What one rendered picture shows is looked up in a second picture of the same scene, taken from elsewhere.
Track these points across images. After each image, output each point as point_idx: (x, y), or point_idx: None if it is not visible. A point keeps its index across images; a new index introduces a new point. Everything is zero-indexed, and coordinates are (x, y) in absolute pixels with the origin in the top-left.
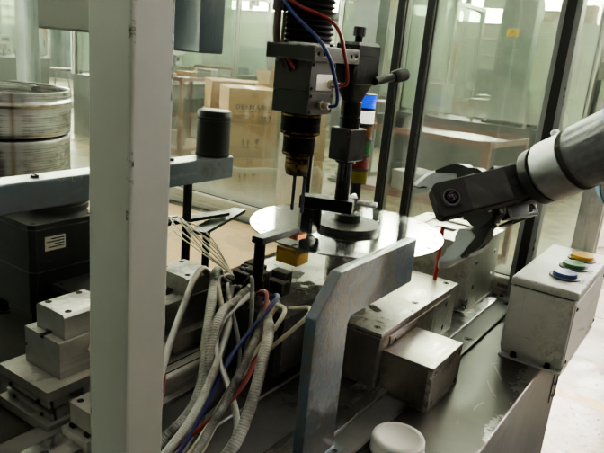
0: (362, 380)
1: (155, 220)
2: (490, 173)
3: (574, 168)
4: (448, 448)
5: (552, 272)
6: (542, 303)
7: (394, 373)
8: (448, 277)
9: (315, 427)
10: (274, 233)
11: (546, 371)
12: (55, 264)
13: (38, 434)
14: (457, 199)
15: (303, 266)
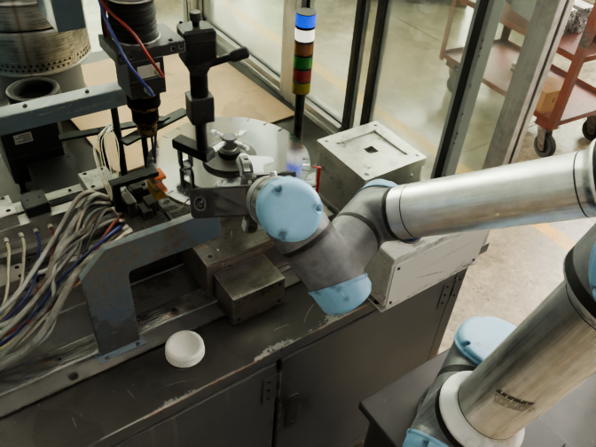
0: (203, 288)
1: None
2: (233, 190)
3: (255, 219)
4: (222, 359)
5: None
6: (373, 255)
7: (218, 291)
8: (349, 197)
9: (110, 333)
10: (129, 178)
11: (374, 305)
12: (27, 152)
13: None
14: (203, 207)
15: None
